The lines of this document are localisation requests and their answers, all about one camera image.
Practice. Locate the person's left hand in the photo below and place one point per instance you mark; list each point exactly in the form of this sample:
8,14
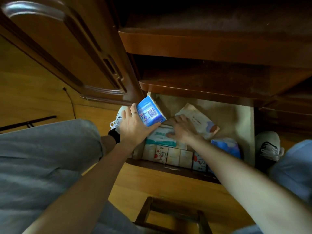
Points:
131,130

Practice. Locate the person's right hand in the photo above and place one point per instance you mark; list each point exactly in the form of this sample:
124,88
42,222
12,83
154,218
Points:
186,131

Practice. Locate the person's left thumb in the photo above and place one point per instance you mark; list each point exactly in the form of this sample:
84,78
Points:
153,127

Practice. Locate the person's right thumb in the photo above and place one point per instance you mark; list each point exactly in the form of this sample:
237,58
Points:
170,135

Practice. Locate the blue tissue packet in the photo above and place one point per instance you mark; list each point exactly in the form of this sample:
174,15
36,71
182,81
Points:
151,112

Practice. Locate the person's right forearm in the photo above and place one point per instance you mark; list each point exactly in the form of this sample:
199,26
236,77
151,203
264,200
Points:
243,182

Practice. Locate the person's left forearm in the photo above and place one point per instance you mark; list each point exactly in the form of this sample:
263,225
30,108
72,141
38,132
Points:
80,192

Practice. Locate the teal and white tissue packet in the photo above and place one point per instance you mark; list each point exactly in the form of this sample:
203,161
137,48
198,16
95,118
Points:
158,138

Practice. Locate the row of small tissue packs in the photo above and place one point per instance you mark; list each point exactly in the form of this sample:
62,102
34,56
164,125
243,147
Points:
174,157

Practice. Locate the white wipes packet orange print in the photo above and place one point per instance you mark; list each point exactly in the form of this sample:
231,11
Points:
202,121

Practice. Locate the person's left white shoe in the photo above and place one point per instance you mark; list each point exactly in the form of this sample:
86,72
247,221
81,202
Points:
118,121

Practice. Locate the person's white shoe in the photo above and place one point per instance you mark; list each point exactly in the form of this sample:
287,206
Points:
268,146
118,121

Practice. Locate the black wristwatch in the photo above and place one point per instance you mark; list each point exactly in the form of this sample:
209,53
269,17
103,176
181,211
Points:
115,135

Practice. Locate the blue plastic wrapped packet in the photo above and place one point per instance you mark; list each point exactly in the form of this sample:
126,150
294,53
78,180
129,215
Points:
228,146

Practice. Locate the brown paper drawer liner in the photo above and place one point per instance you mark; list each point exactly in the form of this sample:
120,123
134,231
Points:
226,114

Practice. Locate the narrow wooden cabinet shelf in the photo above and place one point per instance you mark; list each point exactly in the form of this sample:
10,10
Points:
207,87

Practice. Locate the wooden drawer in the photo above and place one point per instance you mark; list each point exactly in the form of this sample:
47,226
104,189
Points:
246,134

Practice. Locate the wooden stool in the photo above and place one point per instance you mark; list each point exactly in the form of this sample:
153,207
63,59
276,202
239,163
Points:
146,212

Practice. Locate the person's right white shoe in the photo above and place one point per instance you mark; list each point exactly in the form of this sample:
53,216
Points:
268,146

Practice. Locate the wide wooden cabinet shelf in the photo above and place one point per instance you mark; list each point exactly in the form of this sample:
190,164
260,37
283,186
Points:
214,46

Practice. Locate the person's left leg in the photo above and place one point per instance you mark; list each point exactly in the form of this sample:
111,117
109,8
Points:
41,163

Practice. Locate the person's leg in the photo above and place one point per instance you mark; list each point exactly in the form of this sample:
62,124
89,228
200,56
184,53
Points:
41,163
295,165

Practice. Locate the wooden cabinet door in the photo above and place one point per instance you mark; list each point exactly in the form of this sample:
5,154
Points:
61,46

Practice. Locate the black metal stand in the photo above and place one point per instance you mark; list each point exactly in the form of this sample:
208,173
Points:
26,123

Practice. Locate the person's right leg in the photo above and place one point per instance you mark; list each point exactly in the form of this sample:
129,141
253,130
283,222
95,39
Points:
295,165

